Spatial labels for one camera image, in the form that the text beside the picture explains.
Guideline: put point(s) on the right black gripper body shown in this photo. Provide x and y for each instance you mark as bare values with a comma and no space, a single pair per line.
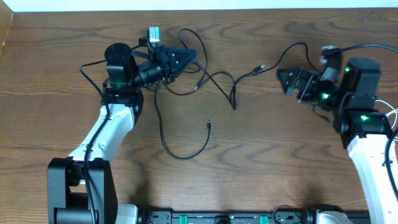
311,89

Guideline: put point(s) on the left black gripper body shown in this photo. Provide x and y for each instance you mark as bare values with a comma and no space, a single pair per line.
162,63

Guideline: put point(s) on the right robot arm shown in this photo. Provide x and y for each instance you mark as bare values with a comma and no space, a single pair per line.
365,132

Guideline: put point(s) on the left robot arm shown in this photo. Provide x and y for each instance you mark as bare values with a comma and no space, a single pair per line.
80,187

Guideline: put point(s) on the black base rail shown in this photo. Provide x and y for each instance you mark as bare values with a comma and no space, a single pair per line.
281,214

